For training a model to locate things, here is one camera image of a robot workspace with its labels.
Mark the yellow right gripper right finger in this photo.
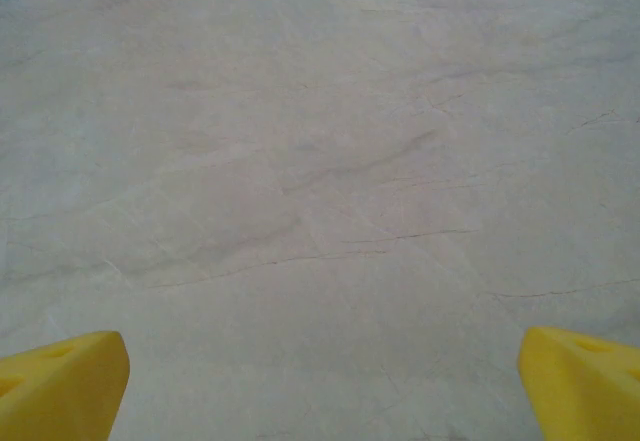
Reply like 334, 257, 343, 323
516, 325, 640, 441

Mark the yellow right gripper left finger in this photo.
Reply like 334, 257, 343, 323
0, 330, 132, 441

